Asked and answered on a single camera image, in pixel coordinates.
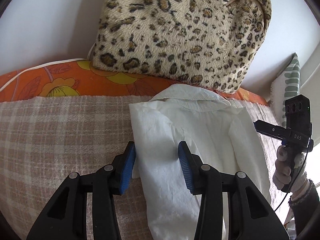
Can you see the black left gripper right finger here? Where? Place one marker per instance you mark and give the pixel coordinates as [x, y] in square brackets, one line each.
[250, 215]

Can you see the white shirt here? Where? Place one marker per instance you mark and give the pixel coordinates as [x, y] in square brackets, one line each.
[223, 136]

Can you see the right hand grey glove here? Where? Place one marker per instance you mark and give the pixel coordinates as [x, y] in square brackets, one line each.
[289, 168]

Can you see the orange floral bed sheet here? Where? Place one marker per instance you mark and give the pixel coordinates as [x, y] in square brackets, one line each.
[76, 77]

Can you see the right forearm black sleeve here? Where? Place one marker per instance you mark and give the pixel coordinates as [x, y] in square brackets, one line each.
[304, 206]

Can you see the leopard print plush bag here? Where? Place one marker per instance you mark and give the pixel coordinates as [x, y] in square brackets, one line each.
[208, 43]

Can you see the green striped white pillow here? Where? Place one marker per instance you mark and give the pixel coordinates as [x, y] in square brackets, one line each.
[285, 86]

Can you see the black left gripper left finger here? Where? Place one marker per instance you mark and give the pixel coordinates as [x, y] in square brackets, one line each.
[64, 215]

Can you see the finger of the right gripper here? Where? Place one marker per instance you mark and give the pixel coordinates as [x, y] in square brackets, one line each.
[270, 130]

